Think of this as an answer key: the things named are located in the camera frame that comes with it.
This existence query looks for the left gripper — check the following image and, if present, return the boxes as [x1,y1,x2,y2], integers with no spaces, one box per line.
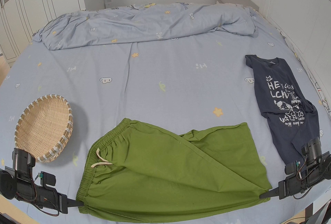
[33,184,69,215]

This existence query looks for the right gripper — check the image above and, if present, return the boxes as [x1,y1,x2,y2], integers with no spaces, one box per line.
[278,175,309,199]

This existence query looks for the green shorts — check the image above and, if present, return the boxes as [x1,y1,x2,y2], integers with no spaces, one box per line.
[76,118,273,219]

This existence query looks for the round woven basket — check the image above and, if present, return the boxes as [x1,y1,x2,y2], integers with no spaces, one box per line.
[15,94,74,163]

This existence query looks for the bed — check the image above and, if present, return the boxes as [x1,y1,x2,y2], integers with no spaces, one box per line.
[0,0,331,224]

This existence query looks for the dark blue printed T-shirt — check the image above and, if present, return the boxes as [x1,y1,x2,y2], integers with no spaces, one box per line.
[245,54,320,165]

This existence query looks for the white wardrobe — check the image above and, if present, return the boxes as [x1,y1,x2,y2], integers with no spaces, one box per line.
[0,0,86,64]

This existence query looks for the pale blue quilt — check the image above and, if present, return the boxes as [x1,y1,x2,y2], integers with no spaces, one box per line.
[32,2,259,51]

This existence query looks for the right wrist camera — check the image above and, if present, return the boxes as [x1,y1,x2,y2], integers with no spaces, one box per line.
[284,161,302,177]

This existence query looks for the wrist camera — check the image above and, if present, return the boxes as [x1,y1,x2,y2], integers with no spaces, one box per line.
[284,161,302,177]
[38,171,57,191]

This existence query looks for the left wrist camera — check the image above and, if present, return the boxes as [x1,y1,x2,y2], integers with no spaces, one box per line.
[38,171,57,191]

